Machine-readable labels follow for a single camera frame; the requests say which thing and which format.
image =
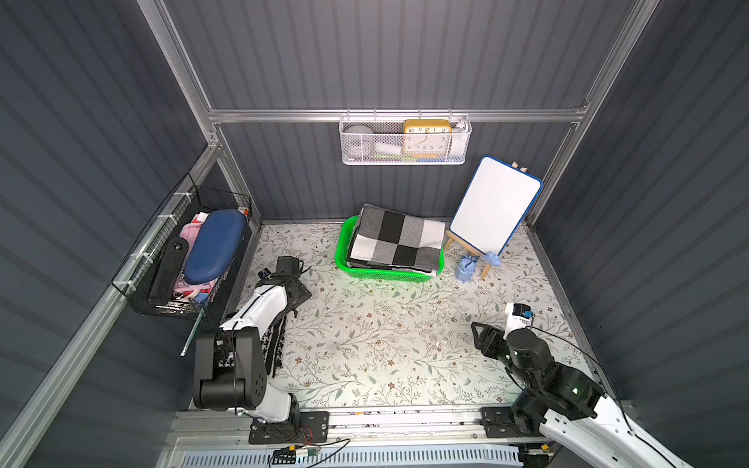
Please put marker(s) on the aluminium front rail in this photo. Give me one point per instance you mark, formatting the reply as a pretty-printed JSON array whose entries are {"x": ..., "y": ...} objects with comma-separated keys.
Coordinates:
[{"x": 400, "y": 424}]

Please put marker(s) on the green plastic basket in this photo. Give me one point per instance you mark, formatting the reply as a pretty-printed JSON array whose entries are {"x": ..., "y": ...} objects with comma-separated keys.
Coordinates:
[{"x": 345, "y": 238}]

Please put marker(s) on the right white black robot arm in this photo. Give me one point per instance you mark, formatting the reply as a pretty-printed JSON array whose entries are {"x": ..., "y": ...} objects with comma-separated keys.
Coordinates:
[{"x": 560, "y": 402}]

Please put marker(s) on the white board blue frame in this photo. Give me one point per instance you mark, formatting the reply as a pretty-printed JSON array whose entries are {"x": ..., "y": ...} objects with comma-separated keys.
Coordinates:
[{"x": 496, "y": 205}]

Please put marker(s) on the yellow alarm clock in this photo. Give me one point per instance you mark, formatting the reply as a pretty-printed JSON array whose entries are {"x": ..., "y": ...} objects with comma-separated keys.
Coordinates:
[{"x": 427, "y": 138}]

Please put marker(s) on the black white houndstooth scarf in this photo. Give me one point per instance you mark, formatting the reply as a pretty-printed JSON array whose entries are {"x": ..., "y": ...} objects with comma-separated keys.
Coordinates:
[{"x": 273, "y": 347}]

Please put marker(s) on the black remote handle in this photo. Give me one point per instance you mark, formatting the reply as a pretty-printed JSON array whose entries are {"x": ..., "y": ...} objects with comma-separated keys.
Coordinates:
[{"x": 169, "y": 267}]

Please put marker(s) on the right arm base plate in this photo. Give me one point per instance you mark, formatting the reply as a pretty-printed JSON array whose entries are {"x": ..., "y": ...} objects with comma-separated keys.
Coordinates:
[{"x": 506, "y": 422}]

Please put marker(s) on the black wire side basket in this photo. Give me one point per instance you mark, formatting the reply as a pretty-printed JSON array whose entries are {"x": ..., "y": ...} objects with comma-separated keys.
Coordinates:
[{"x": 135, "y": 282}]

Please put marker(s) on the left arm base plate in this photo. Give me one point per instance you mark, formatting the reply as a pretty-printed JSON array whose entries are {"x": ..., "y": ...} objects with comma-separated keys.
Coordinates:
[{"x": 307, "y": 427}]

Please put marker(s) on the small blue figurine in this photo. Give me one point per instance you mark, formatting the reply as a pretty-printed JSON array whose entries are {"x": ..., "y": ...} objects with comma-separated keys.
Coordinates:
[{"x": 468, "y": 266}]

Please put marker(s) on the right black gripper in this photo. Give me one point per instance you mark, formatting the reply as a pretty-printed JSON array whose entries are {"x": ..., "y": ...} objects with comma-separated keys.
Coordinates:
[{"x": 491, "y": 340}]

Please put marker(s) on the small circuit board with wires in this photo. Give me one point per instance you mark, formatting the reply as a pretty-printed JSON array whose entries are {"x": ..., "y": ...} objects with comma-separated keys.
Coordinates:
[{"x": 292, "y": 455}]

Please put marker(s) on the pink items in basket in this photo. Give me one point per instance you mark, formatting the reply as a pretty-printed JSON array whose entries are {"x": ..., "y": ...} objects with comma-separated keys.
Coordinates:
[{"x": 183, "y": 291}]

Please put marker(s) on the white wire wall basket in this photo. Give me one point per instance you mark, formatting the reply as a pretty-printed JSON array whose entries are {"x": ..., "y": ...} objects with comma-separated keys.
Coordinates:
[{"x": 389, "y": 139}]

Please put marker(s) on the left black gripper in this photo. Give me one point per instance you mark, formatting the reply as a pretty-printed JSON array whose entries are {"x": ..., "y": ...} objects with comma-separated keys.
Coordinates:
[{"x": 295, "y": 287}]

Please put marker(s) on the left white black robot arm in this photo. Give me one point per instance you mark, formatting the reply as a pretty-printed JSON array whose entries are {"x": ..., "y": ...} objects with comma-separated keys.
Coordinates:
[{"x": 230, "y": 371}]

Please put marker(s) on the grey black checkered scarf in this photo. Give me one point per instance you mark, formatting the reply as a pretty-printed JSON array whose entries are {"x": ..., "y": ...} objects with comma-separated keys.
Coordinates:
[{"x": 384, "y": 239}]

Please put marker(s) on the white tape roll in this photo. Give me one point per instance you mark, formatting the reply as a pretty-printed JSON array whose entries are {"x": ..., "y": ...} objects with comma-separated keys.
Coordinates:
[{"x": 358, "y": 142}]

